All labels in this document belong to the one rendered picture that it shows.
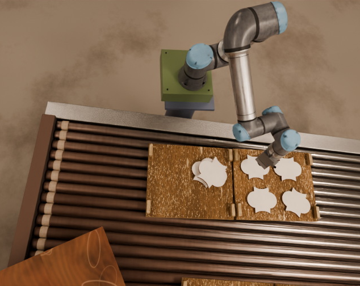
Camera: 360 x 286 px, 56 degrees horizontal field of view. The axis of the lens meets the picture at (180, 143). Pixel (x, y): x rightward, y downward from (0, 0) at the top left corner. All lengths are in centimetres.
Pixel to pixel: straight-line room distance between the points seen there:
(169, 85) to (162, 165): 42
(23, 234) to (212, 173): 85
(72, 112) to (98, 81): 116
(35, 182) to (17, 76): 151
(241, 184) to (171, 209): 36
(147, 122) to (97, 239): 62
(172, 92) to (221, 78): 132
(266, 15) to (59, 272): 121
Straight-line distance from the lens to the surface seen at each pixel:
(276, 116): 140
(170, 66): 182
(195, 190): 160
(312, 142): 194
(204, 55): 161
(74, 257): 144
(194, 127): 173
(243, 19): 126
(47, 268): 146
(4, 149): 274
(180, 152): 164
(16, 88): 293
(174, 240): 157
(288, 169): 178
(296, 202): 175
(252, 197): 167
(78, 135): 168
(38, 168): 162
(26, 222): 158
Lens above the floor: 247
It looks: 68 degrees down
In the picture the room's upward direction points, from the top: 25 degrees clockwise
